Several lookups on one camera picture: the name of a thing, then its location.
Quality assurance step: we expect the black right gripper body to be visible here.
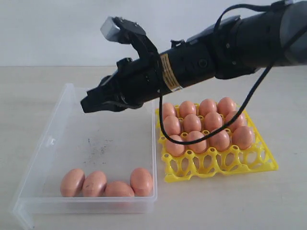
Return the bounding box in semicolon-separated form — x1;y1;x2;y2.
99;57;168;108

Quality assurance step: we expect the clear plastic container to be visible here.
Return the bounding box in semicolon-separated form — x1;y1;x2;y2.
11;83;157;230

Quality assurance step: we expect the brown egg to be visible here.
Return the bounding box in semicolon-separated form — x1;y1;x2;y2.
165;135;185;157
130;168;153;196
217;97;236;117
163;115;181;136
224;111;247;132
162;103;177;120
82;171;107;197
186;131;207;154
209;130;231;151
183;114;201;133
203;112;223;132
60;168;85;197
199;99;217;117
232;126;255;150
105;181;134;197
179;101;197;118

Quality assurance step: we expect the yellow plastic egg tray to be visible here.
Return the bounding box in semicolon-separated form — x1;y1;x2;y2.
158;111;279;183

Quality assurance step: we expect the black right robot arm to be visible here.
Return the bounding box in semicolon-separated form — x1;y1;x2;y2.
81;0;307;113

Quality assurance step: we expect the black camera cable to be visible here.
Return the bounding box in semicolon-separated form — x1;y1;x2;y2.
158;0;307;146

